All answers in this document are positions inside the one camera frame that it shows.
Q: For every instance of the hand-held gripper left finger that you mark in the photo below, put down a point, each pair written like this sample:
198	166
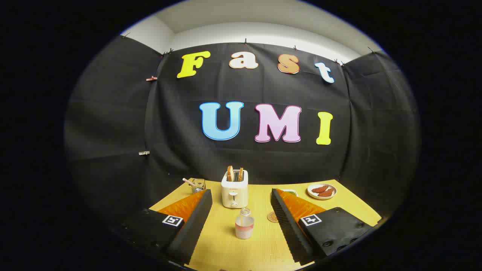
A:
194	222

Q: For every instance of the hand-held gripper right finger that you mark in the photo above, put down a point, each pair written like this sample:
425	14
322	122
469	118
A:
288	222

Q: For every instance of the round brown coaster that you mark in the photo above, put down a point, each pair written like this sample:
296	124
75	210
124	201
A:
272	217

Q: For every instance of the clear juice bottle pink label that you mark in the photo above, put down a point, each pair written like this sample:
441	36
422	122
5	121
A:
244	226

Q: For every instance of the white divided dish with beans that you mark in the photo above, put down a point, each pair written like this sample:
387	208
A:
290	192

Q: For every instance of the white round plate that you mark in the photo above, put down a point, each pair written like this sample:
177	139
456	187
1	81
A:
312	195

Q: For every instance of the wooden table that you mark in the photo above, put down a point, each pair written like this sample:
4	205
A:
226	244

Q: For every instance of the striped straw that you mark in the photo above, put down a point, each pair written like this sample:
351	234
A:
187	181

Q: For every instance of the red meat piece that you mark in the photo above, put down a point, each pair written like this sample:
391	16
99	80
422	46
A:
320	189
327	193

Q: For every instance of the white toaster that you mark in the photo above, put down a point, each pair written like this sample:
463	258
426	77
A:
234	192

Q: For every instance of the toast slice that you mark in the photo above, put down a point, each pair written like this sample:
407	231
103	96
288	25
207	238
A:
230	174
240	174

